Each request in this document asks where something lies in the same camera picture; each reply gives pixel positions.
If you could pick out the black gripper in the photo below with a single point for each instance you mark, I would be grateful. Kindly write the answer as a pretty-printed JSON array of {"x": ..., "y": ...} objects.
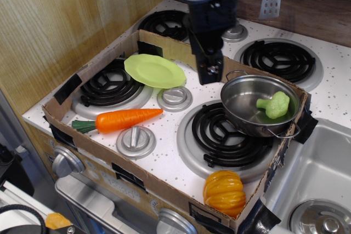
[{"x": 208, "y": 21}]

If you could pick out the light green toy broccoli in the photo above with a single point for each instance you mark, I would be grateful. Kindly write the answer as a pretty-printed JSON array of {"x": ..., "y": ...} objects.
[{"x": 275, "y": 107}]

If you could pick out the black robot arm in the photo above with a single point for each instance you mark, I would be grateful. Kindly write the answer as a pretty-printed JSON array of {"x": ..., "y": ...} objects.
[{"x": 206, "y": 22}]

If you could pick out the stainless steel pan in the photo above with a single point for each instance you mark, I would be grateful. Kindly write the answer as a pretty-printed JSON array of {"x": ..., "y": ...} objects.
[{"x": 239, "y": 96}]

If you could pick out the silver knob rear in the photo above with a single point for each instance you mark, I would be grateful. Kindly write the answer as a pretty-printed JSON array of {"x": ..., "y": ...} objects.
[{"x": 235, "y": 34}]

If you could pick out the silver knob middle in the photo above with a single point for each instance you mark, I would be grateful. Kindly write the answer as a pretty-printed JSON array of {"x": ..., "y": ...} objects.
[{"x": 175, "y": 99}]

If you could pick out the rear left black burner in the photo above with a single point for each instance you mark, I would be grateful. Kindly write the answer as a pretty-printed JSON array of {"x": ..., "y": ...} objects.
[{"x": 166, "y": 23}]

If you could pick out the black burner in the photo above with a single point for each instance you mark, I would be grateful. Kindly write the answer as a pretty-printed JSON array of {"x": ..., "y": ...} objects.
[
  {"x": 111, "y": 89},
  {"x": 207, "y": 142},
  {"x": 166, "y": 23},
  {"x": 284, "y": 58}
]

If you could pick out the light green plastic plate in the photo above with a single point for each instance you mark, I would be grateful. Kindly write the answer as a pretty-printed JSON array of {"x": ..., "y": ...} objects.
[{"x": 154, "y": 71}]

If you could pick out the rear right black burner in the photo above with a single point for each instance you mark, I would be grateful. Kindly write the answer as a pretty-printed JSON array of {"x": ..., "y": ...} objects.
[{"x": 284, "y": 58}]

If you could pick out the hanging metal spatula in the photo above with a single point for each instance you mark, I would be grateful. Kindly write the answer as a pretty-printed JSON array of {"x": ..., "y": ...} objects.
[{"x": 270, "y": 9}]

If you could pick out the front right black burner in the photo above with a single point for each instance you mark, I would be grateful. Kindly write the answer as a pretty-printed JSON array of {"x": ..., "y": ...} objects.
[{"x": 207, "y": 142}]

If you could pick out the front left black burner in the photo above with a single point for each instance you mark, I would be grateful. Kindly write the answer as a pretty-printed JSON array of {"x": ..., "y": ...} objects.
[{"x": 111, "y": 89}]

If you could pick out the silver knob front centre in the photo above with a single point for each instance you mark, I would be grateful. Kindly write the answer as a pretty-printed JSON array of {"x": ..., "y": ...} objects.
[{"x": 136, "y": 142}]

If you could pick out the orange toy carrot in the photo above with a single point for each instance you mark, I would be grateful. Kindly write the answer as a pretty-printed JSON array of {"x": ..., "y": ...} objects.
[{"x": 116, "y": 120}]

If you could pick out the orange toy pumpkin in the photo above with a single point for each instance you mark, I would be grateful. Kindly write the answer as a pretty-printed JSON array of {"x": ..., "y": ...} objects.
[{"x": 224, "y": 191}]

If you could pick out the silver sink basin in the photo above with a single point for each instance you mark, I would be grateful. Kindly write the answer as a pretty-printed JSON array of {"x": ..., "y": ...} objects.
[{"x": 317, "y": 169}]

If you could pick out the silver oven knob right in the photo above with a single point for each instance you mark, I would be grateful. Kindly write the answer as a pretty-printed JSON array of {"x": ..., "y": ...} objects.
[{"x": 171, "y": 222}]

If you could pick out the silver oven knob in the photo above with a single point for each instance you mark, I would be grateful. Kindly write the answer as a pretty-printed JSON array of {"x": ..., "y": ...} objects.
[
  {"x": 171, "y": 222},
  {"x": 66, "y": 162}
]

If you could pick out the silver oven knob left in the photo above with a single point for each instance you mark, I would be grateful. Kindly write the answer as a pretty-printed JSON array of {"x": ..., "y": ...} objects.
[{"x": 66, "y": 162}]

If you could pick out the silver sink drain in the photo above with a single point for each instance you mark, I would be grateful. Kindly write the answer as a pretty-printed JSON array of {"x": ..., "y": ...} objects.
[{"x": 319, "y": 216}]

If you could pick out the orange object bottom left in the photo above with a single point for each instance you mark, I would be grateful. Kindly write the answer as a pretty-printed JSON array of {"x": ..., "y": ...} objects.
[{"x": 56, "y": 221}]

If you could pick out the silver oven door handle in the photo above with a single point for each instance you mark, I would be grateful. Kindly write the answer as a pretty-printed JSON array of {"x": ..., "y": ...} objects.
[{"x": 98, "y": 210}]

